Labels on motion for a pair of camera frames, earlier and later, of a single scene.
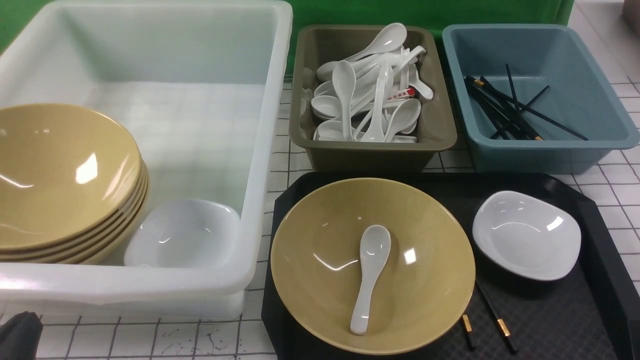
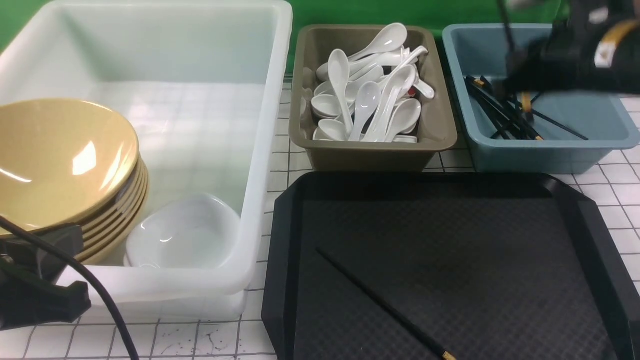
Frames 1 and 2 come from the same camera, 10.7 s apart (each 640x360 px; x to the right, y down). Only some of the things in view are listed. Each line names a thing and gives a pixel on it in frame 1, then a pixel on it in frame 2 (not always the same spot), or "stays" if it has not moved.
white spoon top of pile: x=393 y=36 stays
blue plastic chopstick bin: x=582 y=96 stays
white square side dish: x=526 y=236 to x=137 y=256
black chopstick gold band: x=501 y=321 to x=526 y=102
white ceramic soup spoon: x=375 y=244 to x=368 y=98
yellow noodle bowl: x=424 y=285 to x=60 y=160
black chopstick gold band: x=467 y=323 to x=443 y=354
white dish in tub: x=184 y=232 stays
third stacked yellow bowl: x=93 y=245 stays
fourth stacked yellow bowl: x=108 y=254 stays
